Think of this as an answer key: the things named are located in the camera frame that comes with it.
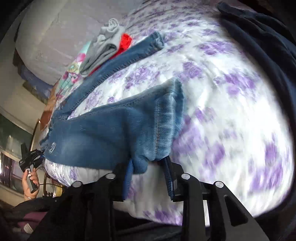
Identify grey folded garment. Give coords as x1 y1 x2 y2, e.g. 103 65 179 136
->
79 18 125 77

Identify blue denim jeans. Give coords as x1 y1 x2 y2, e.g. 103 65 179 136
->
39 31 186 175

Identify colourful cartoon pillow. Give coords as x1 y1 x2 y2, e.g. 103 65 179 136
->
55 41 90 99

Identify person's left hand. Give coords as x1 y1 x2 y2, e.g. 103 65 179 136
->
22 168 40 201

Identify dark navy garment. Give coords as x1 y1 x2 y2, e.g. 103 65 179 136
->
216 1 295 133

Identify red folded garment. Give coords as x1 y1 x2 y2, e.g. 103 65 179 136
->
88 33 132 76

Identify glass window with frame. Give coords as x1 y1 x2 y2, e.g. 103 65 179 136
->
1 115 32 193

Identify blue patterned fabric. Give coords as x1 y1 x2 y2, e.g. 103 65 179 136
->
20 64 53 99

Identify orange brown pillow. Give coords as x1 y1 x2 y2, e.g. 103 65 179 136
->
40 83 58 131

